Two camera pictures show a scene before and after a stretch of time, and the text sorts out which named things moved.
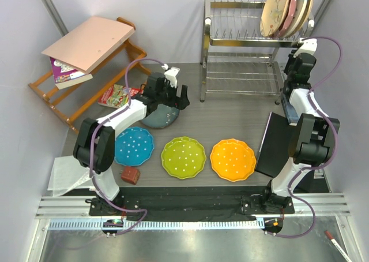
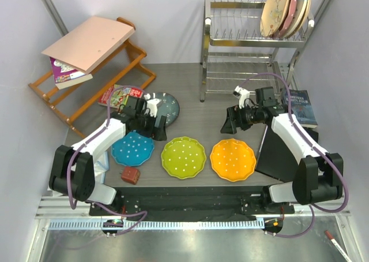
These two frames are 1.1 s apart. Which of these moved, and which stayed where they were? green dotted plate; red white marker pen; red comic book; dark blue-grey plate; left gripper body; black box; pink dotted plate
Moved: left gripper body
Stayed: red white marker pen; dark blue-grey plate; red comic book; green dotted plate; black box; pink dotted plate
